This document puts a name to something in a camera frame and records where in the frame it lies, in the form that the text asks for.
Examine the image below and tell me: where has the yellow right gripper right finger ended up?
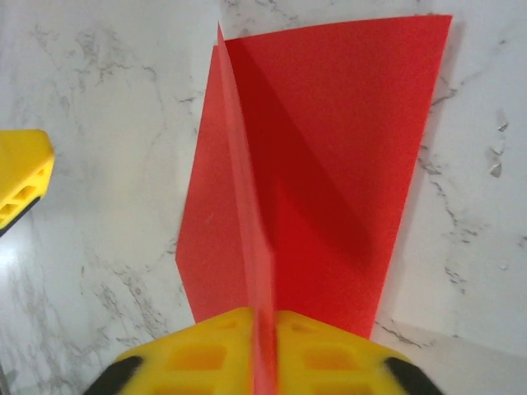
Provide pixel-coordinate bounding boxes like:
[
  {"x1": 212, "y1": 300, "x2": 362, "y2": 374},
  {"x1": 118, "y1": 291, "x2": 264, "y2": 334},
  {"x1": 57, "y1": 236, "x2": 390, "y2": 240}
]
[{"x1": 273, "y1": 310, "x2": 444, "y2": 395}]

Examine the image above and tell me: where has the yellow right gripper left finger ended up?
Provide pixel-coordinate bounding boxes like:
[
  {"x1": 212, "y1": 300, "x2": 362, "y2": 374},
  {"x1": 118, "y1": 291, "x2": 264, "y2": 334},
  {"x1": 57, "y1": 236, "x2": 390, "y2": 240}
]
[{"x1": 84, "y1": 306, "x2": 259, "y2": 395}]

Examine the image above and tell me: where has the red paper sheet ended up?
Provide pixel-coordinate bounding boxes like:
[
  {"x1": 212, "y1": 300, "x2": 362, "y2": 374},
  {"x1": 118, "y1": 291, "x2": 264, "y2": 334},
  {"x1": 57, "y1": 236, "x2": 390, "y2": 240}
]
[{"x1": 175, "y1": 14, "x2": 454, "y2": 395}]

